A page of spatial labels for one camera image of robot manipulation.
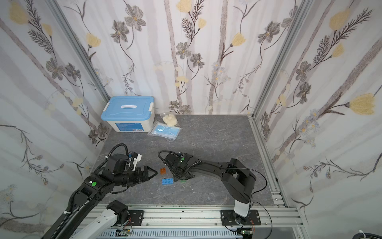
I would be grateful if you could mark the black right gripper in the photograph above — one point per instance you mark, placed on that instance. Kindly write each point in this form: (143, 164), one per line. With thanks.
(185, 175)

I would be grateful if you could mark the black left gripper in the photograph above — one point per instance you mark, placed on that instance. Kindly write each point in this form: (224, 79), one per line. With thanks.
(140, 174)

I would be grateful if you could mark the blue long lego brick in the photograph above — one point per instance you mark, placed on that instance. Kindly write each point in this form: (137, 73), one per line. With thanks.
(167, 181)

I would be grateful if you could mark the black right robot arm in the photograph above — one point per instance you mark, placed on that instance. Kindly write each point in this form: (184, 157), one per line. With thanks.
(172, 158)

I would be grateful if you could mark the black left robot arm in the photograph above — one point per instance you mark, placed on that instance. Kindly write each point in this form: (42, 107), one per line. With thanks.
(114, 175)

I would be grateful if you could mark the bagged blue face mask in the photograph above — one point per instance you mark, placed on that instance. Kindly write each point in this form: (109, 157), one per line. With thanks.
(162, 130)

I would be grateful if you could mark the bagged cream gloves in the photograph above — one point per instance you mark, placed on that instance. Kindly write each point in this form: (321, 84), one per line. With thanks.
(169, 118)

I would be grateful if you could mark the blue lidded white storage box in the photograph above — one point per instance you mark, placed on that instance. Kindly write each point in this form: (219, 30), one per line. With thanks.
(130, 113)

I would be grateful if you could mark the white slotted cable duct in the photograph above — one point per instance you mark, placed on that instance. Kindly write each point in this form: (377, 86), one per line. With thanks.
(171, 234)

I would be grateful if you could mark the right aluminium side rail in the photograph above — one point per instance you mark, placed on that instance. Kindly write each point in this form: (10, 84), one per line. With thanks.
(277, 192)

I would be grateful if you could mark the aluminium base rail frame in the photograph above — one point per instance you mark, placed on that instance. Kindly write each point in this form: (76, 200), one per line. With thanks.
(276, 222)

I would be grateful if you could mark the left aluminium corner post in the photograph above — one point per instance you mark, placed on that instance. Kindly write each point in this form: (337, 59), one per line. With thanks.
(77, 46)

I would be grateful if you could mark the aluminium corner post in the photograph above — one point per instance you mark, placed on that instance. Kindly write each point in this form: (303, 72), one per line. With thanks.
(77, 46)
(296, 24)

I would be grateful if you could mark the right aluminium corner post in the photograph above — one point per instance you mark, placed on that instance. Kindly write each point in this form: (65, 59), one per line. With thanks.
(296, 24)

